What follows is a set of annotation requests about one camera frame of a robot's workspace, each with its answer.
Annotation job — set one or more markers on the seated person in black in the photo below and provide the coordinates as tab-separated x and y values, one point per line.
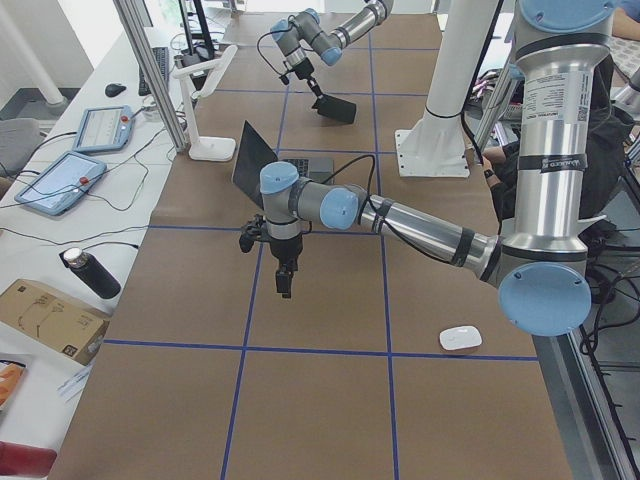
601	164

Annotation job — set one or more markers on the blue teach pendant far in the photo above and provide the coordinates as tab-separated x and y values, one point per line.
104	129

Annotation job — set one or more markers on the blue teach pendant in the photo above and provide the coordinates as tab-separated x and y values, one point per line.
62	184
104	129

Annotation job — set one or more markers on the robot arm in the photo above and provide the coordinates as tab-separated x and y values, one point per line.
329	46
538	264

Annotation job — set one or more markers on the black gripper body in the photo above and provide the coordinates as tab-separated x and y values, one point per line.
303	74
286	247

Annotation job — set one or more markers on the cardboard box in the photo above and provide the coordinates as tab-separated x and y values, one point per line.
61	322

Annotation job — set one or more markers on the black mouse pad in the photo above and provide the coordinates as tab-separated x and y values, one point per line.
335	108

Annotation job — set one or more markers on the white computer mouse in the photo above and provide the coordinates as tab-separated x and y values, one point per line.
460	338

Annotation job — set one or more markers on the black water bottle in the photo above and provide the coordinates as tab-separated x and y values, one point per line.
91	272

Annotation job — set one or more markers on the black computer mouse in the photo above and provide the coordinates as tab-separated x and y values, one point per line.
114	89

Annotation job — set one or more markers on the aluminium frame post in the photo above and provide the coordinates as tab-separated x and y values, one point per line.
135	31

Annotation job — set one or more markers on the blue teach pendant near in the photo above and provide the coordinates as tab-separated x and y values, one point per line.
62	184

